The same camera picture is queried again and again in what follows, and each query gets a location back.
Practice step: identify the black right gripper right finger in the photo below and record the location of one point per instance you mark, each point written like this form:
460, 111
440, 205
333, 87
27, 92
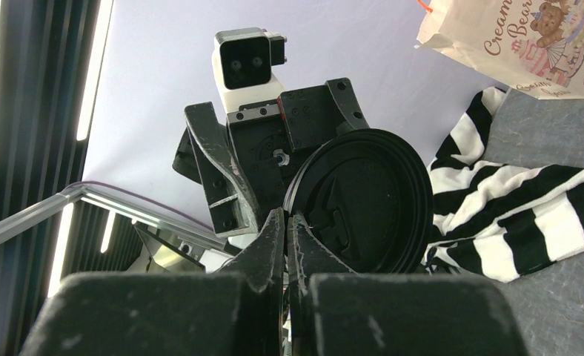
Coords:
336, 311

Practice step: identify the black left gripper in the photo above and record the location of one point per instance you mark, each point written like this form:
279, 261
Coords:
271, 140

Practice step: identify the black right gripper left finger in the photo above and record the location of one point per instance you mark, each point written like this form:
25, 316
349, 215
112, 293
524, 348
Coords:
236, 310

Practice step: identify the black plastic cup lid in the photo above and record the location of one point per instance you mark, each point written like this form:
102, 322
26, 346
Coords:
367, 197

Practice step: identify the black white striped cloth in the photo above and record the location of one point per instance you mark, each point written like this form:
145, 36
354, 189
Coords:
498, 220

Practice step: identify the beige paper gift bag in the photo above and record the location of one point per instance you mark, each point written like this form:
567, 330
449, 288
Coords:
535, 47

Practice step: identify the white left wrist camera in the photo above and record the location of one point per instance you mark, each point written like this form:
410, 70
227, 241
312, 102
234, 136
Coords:
243, 61

